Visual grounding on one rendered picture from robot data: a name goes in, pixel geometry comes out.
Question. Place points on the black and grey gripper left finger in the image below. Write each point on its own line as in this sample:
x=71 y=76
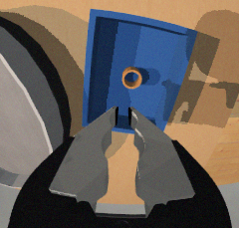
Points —
x=77 y=170

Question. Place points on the bronze bushing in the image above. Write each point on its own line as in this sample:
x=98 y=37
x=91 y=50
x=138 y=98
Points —
x=131 y=85

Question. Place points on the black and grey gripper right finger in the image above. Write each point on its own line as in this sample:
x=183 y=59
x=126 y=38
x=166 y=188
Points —
x=167 y=173

